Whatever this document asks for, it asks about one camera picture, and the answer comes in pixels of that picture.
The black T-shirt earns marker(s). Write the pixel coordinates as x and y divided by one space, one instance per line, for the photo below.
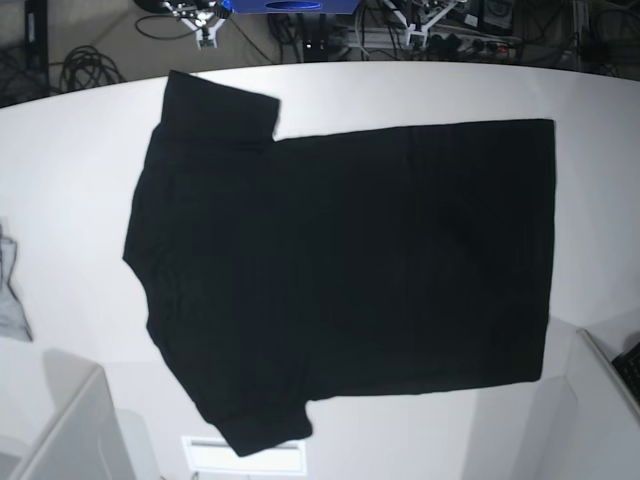
406 260

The grey cloth at left edge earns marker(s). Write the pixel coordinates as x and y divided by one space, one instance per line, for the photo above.
14 323

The black keyboard at right edge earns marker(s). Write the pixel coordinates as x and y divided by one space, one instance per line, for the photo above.
627 366

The blue box at top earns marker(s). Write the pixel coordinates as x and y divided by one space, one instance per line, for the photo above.
291 6

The white power strip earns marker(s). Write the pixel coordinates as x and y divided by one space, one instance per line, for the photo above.
437 40

